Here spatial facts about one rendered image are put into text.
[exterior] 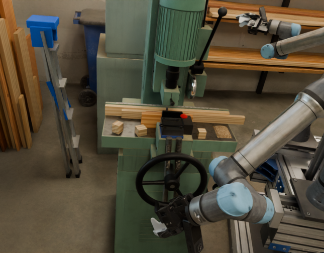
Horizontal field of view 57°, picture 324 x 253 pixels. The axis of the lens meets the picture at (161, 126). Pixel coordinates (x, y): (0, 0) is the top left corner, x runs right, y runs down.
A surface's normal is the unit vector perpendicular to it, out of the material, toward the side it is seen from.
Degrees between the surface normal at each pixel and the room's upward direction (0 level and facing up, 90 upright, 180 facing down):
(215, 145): 90
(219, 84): 90
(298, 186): 0
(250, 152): 50
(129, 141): 90
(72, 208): 0
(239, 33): 90
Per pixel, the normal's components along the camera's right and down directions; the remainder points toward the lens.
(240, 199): 0.60, -0.43
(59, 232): 0.11, -0.85
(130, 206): 0.08, 0.53
